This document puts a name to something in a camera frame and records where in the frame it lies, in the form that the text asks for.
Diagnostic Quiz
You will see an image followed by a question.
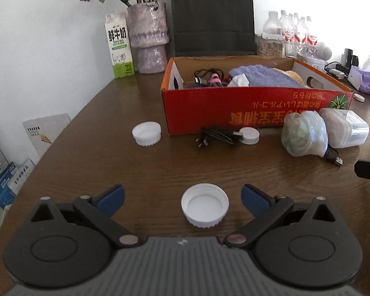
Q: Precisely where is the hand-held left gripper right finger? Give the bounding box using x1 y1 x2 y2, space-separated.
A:
223 183 341 249

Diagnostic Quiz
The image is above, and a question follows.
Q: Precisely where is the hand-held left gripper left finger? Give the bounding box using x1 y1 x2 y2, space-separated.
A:
31 184 141 249

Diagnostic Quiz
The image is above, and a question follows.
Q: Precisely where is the white ribbed jar lid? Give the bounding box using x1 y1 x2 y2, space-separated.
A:
132 122 162 147
181 184 229 229

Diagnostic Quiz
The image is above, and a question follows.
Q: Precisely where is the orange cardboard box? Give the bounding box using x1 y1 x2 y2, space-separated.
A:
160 56 354 135

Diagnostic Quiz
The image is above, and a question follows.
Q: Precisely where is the yellow and white plush toy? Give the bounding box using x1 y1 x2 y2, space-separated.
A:
280 69 306 85

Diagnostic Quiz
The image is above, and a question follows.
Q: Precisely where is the wooden desktop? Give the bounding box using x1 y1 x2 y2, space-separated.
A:
0 56 370 296

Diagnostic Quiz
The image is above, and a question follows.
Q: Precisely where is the white plastic container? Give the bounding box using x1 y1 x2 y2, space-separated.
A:
319 108 370 148

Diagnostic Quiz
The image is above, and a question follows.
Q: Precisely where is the clear plastic bag bundle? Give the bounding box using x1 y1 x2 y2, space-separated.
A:
280 110 329 157

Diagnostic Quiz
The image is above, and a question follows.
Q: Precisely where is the purple tissue pack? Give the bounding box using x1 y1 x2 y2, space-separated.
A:
348 65 370 94

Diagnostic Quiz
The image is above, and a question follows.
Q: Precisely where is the white book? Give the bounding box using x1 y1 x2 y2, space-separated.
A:
8 157 36 196

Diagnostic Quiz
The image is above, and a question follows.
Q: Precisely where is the blue box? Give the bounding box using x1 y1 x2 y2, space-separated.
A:
0 160 19 210

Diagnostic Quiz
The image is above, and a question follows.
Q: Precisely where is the crumpled white tissue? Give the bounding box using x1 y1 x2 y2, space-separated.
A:
227 74 250 87

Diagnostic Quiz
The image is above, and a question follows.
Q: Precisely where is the white round ball device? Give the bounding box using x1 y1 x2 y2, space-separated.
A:
317 46 333 60

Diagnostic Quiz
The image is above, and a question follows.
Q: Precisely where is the purple towel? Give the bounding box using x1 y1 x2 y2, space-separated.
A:
228 65 301 87

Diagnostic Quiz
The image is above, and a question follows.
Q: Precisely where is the white and green milk carton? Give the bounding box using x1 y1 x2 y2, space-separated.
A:
106 12 135 79

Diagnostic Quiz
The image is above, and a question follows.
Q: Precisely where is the clear snack storage container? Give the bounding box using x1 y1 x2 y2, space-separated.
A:
255 32 285 57

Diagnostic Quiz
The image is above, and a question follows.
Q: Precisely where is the group of clear water bottles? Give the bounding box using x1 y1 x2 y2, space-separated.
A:
263 10 319 59

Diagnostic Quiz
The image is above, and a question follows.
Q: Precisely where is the purple textured vase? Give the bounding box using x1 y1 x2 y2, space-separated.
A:
126 1 170 74

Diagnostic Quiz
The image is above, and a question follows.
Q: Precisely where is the black paper bag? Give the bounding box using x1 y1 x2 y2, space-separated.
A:
169 0 256 58

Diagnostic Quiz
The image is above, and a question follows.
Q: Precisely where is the black usb cable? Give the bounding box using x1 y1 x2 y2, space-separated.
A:
322 146 343 166

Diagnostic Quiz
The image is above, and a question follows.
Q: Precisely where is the white round wireless charger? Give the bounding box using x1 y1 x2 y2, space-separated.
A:
239 127 260 145

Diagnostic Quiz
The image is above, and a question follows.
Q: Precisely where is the black coiled cable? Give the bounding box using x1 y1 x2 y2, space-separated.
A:
196 127 244 148

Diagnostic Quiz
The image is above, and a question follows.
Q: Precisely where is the black tangled cord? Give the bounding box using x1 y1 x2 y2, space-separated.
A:
193 68 224 85

